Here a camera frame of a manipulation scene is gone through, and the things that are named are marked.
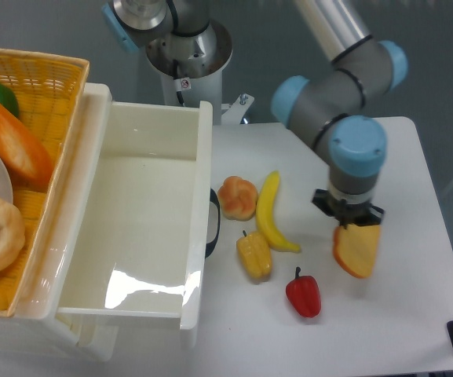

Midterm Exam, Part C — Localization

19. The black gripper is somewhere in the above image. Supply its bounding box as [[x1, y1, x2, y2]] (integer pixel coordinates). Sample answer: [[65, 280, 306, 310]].
[[312, 188, 385, 226]]

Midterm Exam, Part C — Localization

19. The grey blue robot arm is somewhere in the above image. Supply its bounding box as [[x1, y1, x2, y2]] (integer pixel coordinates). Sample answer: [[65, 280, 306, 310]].
[[101, 1, 408, 226]]

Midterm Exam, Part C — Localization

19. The toy knotted bread roll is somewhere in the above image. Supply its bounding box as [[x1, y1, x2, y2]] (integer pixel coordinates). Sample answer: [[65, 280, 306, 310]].
[[217, 176, 258, 221]]

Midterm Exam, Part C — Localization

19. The yellow toy banana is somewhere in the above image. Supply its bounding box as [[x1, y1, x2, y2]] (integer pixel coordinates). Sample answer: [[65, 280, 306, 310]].
[[256, 170, 301, 253]]

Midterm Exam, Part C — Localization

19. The red toy bell pepper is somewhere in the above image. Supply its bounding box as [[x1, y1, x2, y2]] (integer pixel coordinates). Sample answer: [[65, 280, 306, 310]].
[[285, 266, 321, 318]]

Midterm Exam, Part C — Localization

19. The yellow toy bell pepper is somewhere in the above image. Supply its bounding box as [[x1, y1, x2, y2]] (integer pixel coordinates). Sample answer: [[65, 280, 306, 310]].
[[236, 230, 272, 283]]

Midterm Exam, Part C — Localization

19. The white open plastic drawer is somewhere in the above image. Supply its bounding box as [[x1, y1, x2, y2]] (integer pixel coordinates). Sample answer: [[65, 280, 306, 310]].
[[55, 100, 214, 331]]

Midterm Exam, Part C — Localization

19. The toy baguette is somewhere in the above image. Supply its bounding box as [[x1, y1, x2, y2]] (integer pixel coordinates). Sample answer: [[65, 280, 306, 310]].
[[0, 104, 54, 189]]

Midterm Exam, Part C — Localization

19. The yellow woven basket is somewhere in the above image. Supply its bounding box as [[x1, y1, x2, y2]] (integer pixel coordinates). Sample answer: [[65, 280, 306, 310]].
[[0, 49, 90, 317]]

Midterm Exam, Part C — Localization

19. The green toy vegetable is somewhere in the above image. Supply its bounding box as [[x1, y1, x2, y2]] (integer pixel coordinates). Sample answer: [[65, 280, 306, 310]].
[[0, 83, 20, 119]]

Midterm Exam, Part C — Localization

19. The black drawer handle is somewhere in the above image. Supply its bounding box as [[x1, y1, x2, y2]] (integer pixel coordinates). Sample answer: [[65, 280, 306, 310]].
[[204, 188, 222, 259]]

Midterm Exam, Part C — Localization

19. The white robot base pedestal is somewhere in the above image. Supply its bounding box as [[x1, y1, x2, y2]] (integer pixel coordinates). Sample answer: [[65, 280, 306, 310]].
[[146, 20, 254, 125]]

